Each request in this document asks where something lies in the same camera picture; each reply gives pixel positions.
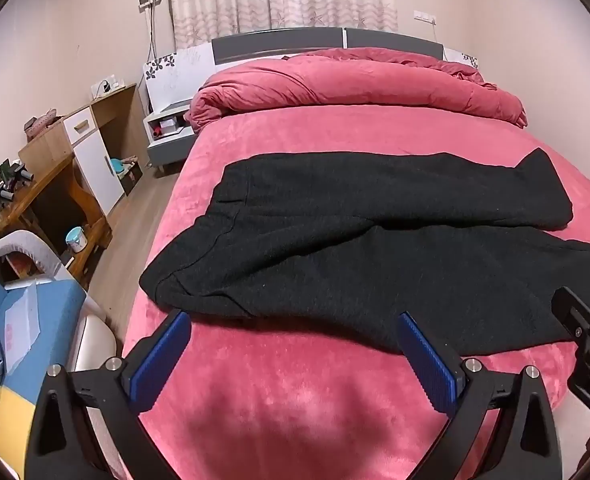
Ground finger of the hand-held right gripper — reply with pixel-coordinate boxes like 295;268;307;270
552;286;590;349

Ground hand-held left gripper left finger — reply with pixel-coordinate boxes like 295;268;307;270
23;308;193;480

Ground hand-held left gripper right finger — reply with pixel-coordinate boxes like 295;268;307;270
396;311;563;480

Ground black pants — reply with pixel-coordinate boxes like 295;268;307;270
139;147;590;356

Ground white chair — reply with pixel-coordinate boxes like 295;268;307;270
0;230;120;376

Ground blue cushion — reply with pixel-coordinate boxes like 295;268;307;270
0;272;86;403

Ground pink bed sheet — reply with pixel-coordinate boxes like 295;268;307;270
122;102;590;480

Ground clear plastic bag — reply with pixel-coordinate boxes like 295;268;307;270
2;280;46;358

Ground white teal cup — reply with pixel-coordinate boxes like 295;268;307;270
65;226;88;254

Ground yellow cloth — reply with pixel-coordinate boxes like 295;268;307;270
0;380;43;463

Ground blue bowl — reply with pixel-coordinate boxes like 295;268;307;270
107;157;143;178

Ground wooden desk cabinet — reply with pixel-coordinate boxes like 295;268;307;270
0;83;146;281

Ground white grey nightstand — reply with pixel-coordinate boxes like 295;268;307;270
143;101;198;173

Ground black devices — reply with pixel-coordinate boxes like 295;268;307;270
0;158;34;218

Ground pink bag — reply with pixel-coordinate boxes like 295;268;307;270
25;109;64;140

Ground red duvet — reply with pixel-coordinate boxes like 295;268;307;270
184;46;528;133

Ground hanging cables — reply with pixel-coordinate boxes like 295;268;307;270
146;0;159;63

